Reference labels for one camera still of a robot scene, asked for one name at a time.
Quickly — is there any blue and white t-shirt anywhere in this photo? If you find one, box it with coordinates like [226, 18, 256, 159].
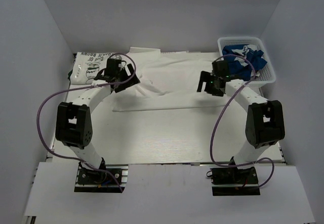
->
[222, 44, 267, 81]

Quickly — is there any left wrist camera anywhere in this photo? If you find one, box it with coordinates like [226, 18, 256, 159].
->
[119, 60, 127, 70]

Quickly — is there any white plastic basket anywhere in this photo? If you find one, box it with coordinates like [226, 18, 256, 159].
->
[217, 36, 276, 88]

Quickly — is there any folded white Charlie Brown shirt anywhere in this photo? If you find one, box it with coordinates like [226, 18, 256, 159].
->
[68, 52, 112, 85]

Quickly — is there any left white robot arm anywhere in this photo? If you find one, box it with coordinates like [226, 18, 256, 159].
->
[55, 58, 140, 170]

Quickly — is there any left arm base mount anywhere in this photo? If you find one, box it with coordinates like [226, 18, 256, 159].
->
[74, 163, 129, 194]

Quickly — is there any white Coca-Cola t-shirt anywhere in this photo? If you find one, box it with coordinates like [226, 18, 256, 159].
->
[112, 47, 228, 112]

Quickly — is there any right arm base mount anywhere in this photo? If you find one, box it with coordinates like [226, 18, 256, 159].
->
[206, 167, 260, 197]

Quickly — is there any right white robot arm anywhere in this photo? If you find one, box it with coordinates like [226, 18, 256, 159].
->
[197, 60, 285, 169]

